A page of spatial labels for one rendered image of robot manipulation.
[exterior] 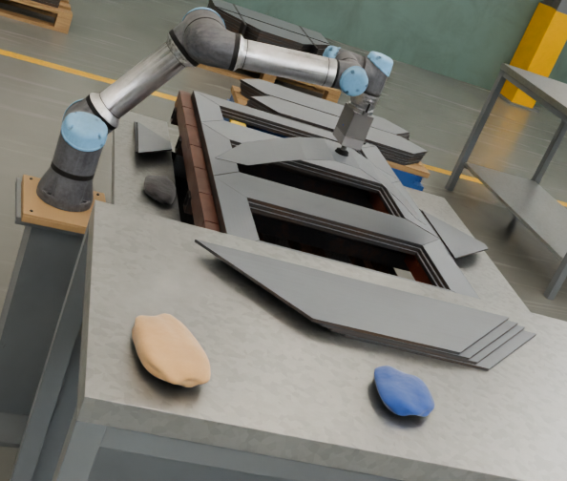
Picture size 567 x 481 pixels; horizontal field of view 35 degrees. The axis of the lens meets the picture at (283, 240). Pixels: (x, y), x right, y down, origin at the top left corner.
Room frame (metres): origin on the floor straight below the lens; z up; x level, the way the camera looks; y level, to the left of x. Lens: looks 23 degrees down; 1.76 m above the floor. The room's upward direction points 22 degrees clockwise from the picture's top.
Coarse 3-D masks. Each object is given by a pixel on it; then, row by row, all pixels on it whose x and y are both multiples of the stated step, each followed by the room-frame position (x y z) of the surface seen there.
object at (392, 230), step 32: (192, 96) 3.13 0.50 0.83; (288, 128) 3.18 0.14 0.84; (256, 192) 2.42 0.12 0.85; (288, 192) 2.53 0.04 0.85; (384, 192) 2.92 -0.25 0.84; (320, 224) 2.43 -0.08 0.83; (352, 224) 2.48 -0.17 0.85; (384, 224) 2.58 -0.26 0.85; (416, 256) 2.51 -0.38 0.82; (448, 288) 2.30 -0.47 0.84
